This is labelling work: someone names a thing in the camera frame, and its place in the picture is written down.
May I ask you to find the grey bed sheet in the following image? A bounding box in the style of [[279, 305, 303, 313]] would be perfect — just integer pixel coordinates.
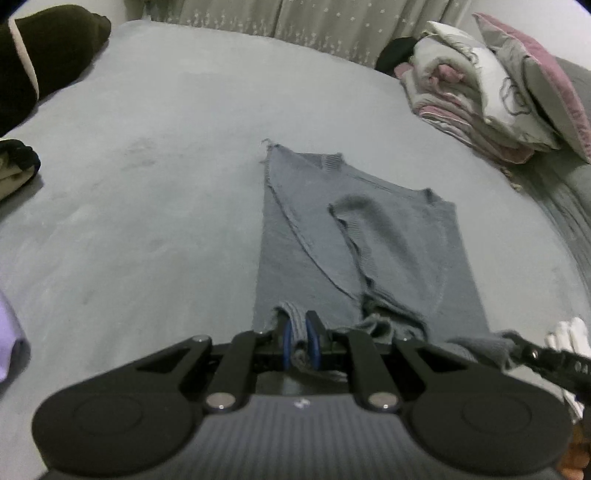
[[1, 21, 590, 479]]

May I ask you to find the grey patterned curtain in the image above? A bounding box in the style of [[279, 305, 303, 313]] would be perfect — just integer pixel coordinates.
[[138, 0, 471, 67]]

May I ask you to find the grey ribbed blanket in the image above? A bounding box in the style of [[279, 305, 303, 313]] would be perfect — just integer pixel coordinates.
[[521, 57, 591, 273]]

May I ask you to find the pink grey pillow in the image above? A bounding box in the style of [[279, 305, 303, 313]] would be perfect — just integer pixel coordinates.
[[473, 13, 590, 162]]

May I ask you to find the dark brown striped garment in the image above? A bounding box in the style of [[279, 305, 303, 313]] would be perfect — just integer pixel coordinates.
[[1, 4, 111, 135]]

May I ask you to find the folded pink grey quilt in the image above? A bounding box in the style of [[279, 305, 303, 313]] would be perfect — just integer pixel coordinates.
[[394, 21, 559, 164]]

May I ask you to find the grey knit sweater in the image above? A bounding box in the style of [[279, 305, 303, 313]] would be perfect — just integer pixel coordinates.
[[253, 144, 516, 371]]

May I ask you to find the white cloth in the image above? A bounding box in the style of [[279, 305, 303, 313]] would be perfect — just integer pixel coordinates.
[[545, 317, 590, 423]]

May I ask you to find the olive black garment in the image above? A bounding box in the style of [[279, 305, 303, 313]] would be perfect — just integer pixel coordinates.
[[0, 139, 41, 200]]

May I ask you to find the lilac purple garment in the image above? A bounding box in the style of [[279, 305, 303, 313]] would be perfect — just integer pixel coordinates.
[[0, 294, 29, 383]]

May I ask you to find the black object behind quilt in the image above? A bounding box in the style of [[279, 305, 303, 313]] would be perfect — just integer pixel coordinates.
[[375, 37, 418, 76]]

